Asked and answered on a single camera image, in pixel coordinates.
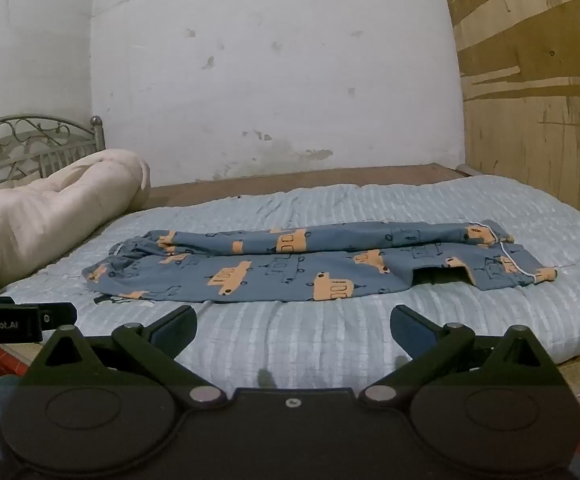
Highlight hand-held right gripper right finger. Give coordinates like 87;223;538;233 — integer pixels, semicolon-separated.
357;305;564;406

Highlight blue pants with orange print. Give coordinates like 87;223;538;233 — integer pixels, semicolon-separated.
81;220;558;306

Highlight brown wooden bed board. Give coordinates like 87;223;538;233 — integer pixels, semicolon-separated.
147;162;471;211

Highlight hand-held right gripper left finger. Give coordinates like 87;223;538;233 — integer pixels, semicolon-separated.
20;305;226;406

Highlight light blue quilted blanket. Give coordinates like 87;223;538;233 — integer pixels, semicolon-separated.
0;175;580;396

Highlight plywood panel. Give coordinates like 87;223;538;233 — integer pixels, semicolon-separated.
437;0;580;221

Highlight cream rolled comforter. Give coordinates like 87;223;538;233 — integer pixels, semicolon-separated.
0;148;152;297

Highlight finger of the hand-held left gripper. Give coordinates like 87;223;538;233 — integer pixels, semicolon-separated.
39;302;78;332

